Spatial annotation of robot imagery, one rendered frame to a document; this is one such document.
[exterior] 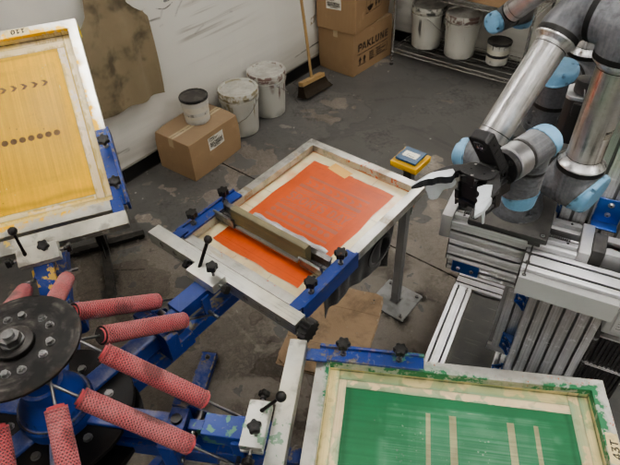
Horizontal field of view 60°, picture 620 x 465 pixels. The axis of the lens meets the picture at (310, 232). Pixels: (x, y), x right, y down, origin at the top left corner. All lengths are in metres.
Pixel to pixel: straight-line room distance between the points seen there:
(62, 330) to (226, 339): 1.60
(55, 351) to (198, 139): 2.64
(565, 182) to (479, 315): 1.38
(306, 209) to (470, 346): 1.05
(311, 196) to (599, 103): 1.15
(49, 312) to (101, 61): 2.38
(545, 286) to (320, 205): 0.91
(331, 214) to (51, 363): 1.15
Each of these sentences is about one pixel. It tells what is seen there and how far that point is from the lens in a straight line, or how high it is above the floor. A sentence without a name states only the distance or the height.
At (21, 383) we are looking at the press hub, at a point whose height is 1.31.
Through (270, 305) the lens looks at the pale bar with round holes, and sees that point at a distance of 1.66.
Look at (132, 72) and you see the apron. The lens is 3.77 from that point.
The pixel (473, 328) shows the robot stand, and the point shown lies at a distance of 2.72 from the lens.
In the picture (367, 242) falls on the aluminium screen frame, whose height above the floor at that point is 0.99.
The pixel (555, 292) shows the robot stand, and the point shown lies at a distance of 1.66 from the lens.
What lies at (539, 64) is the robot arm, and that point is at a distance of 1.35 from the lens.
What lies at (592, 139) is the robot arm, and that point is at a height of 1.59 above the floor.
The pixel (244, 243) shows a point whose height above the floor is 0.96.
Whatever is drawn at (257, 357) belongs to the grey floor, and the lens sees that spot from 2.82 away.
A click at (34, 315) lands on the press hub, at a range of 1.48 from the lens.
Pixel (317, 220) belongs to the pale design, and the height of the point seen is 0.96.
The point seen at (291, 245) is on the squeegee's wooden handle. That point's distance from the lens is 1.83.
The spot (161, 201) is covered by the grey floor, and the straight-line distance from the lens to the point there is 3.83.
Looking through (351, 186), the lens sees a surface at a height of 0.96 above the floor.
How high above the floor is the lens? 2.32
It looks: 43 degrees down
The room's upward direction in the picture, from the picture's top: 3 degrees counter-clockwise
